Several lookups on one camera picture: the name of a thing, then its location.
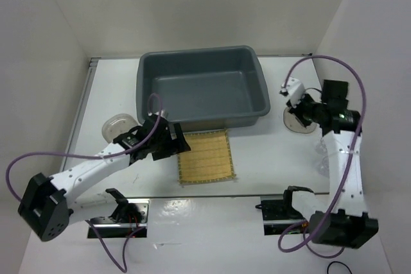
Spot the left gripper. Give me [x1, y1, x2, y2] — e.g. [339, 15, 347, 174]
[149, 123, 190, 160]

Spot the bamboo mat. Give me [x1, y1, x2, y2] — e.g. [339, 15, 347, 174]
[178, 130, 236, 185]

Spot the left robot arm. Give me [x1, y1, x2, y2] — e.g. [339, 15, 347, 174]
[18, 114, 191, 242]

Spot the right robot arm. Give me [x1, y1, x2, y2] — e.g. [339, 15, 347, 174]
[280, 78, 379, 249]

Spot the grey plastic bin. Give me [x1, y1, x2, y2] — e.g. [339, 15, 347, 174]
[136, 46, 270, 132]

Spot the clear plate right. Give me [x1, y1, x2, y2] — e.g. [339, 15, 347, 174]
[283, 107, 317, 134]

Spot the clear plate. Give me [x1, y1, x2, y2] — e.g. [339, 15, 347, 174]
[283, 107, 317, 134]
[101, 114, 138, 143]

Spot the clear plastic cup near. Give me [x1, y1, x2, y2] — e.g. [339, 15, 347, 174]
[316, 155, 329, 178]

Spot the clear plate left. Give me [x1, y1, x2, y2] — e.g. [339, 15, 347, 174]
[101, 114, 138, 143]

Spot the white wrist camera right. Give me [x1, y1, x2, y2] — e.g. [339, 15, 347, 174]
[279, 76, 305, 107]

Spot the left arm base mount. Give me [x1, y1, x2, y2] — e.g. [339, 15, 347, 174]
[91, 198, 150, 239]

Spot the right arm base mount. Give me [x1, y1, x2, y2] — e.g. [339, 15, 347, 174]
[255, 195, 304, 235]

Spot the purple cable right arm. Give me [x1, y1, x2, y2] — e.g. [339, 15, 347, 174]
[277, 55, 367, 257]

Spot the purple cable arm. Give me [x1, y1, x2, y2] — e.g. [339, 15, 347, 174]
[277, 55, 367, 257]
[6, 92, 164, 273]

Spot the black cable loop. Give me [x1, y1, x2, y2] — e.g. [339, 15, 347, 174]
[327, 261, 353, 274]

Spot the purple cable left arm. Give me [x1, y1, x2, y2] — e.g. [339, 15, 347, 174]
[6, 92, 164, 273]

